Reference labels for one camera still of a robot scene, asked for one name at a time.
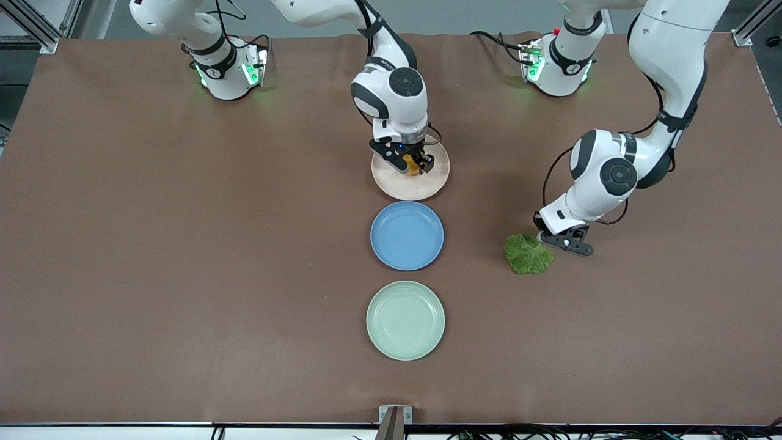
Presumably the green lettuce leaf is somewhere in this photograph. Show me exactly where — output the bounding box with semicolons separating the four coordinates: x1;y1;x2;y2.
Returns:
503;233;556;275

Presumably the beige round plate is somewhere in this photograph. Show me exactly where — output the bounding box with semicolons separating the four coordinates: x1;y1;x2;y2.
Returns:
371;139;451;202

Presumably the blue round plate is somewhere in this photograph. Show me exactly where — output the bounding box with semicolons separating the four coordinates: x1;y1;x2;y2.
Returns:
370;201;445;271

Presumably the silver base box green light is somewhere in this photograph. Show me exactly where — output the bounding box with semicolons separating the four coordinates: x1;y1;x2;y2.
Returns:
241;42;270;87
519;38;546;84

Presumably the pale green round plate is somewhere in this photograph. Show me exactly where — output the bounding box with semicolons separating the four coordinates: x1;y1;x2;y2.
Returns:
366;280;446;361

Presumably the brown table cover sheet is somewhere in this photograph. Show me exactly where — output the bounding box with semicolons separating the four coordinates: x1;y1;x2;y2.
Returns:
0;31;782;425

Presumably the black base cable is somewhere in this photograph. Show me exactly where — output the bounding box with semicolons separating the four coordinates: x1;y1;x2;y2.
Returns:
469;30;527;65
181;0;273;69

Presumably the grey metal mount bracket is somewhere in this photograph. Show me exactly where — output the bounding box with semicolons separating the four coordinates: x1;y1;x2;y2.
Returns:
378;405;414;440

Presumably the silver aluminium frame profile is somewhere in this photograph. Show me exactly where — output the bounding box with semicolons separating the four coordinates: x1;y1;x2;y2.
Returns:
730;0;782;47
0;0;60;54

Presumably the white table edge rail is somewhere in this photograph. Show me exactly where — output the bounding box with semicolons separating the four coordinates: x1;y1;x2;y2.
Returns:
0;423;782;440

